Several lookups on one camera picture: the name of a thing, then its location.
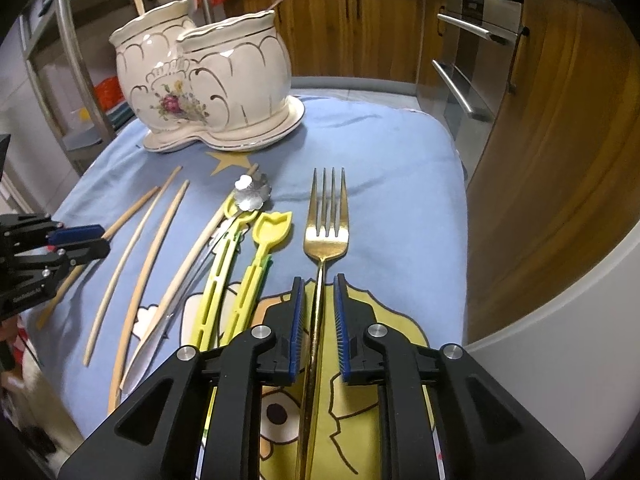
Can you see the yellow plastic tulip utensil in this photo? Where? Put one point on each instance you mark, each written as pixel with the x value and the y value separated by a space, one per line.
pixel 271 230
pixel 220 270

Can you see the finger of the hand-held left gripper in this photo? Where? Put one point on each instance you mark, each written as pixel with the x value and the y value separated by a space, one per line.
pixel 75 234
pixel 85 251

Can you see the gold metal fork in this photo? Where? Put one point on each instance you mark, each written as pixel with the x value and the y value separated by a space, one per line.
pixel 325 230

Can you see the clear plastic container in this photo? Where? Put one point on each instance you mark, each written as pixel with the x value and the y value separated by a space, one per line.
pixel 85 125

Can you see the metal storage rack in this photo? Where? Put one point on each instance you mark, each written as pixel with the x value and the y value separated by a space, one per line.
pixel 75 60

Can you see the person's left forearm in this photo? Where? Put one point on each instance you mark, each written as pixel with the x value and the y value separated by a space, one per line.
pixel 40 410

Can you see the stainless built-in oven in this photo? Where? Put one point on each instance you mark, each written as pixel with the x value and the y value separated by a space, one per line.
pixel 465 60

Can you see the wooden cabinet beside oven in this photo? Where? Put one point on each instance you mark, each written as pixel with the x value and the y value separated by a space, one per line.
pixel 550 160

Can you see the wooden chopstick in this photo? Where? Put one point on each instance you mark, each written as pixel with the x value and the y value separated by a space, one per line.
pixel 150 260
pixel 127 215
pixel 127 245

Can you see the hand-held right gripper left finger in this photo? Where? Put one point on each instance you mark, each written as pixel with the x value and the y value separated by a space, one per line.
pixel 296 332

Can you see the wooden base cabinet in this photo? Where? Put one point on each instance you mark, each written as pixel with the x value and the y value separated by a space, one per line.
pixel 340 30

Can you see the silver flower spoon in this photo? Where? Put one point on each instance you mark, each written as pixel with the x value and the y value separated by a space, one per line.
pixel 250 192

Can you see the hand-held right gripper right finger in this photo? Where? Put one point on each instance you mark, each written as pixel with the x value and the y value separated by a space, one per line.
pixel 342 332

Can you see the floral ceramic utensil holder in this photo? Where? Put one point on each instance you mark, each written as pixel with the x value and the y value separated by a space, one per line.
pixel 225 85

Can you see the blue cartoon printed blanket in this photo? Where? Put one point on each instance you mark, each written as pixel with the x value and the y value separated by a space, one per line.
pixel 390 200

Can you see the wooden stick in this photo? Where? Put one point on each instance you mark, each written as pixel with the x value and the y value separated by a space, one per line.
pixel 138 2

